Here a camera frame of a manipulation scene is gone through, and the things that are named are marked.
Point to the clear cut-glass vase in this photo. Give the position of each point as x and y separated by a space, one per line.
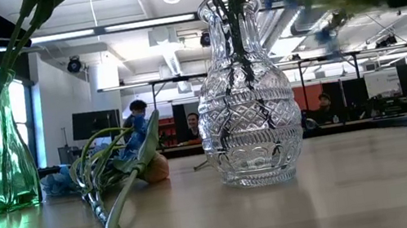
256 155

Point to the single pink tulip stem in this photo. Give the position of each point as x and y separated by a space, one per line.
116 224

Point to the pink tulip bunch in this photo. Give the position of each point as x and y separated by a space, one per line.
15 42

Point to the white sign board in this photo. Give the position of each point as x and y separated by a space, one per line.
382 83

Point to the seated person with cap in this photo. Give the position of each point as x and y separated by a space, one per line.
324 108

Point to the black ceiling spotlight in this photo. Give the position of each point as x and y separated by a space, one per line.
74 65
205 39

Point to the long ceiling light strip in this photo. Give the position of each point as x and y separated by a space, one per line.
149 23
62 36

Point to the person leaning over bench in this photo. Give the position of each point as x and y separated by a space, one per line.
138 107

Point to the black monitor on stand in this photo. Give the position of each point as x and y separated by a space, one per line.
95 124

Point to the seated person facing camera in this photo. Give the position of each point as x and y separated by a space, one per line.
192 126

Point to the black overhead rack frame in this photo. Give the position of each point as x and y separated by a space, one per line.
165 81

